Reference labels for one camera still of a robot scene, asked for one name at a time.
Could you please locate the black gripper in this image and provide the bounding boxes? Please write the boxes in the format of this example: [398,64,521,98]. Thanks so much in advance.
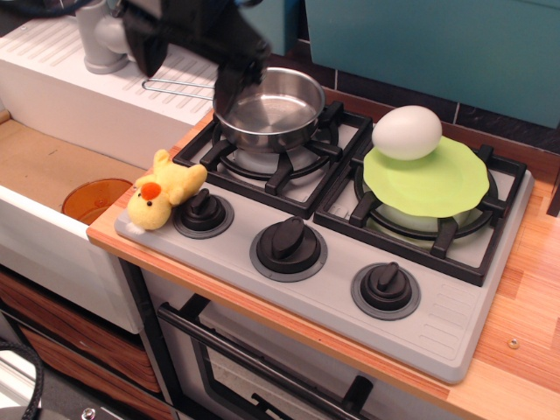
[122,1,271,115]

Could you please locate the white egg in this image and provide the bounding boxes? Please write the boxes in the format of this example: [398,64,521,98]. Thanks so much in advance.
[372,105,443,161]

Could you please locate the silver metal pan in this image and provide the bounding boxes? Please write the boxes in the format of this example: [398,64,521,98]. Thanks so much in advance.
[142,67,326,153]

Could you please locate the black left stove knob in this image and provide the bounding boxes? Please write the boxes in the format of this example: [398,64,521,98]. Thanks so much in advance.
[172,188,235,240]

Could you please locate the black stove knob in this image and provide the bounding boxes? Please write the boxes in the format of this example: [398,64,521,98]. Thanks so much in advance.
[172,188,235,240]
[249,216,328,283]
[351,262,421,321]

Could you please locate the grey toy stove top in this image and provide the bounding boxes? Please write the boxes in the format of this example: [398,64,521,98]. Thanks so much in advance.
[115,102,534,383]

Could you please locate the black middle stove knob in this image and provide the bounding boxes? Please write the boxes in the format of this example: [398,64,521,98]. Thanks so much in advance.
[249,216,328,283]

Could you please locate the green plate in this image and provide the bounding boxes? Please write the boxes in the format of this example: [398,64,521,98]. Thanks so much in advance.
[363,136,490,218]

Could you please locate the black right stove knob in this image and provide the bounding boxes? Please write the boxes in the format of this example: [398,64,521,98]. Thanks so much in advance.
[351,262,421,321]

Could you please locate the grey toy faucet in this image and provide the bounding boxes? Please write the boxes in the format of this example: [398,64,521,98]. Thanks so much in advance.
[75,1,130,74]

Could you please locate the white toy sink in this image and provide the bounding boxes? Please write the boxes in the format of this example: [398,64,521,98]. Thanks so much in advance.
[1,17,216,333]

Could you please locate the yellow stuffed duck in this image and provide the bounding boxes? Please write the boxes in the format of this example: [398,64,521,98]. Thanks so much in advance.
[126,150,207,235]

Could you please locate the black left burner grate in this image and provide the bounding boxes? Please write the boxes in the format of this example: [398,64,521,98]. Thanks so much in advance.
[173,101,373,219]

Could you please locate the black burner grate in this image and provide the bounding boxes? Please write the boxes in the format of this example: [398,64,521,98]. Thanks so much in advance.
[313,141,530,287]
[173,101,373,219]

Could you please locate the orange plastic cup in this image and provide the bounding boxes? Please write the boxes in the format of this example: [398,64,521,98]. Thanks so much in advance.
[61,178,132,225]

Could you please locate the wooden drawer fronts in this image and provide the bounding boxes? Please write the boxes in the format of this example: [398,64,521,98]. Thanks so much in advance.
[1,267,172,419]

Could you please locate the black right burner grate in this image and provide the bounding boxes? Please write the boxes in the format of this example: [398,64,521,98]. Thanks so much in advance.
[313,141,530,287]

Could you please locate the black braided cable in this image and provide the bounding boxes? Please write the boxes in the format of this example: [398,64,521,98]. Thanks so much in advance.
[0,0,93,21]
[0,339,45,420]

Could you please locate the oven door with handle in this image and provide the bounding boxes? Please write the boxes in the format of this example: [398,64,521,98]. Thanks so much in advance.
[157,295,374,419]

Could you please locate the black braided cable bottom left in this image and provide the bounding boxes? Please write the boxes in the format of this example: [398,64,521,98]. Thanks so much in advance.
[0,339,45,420]

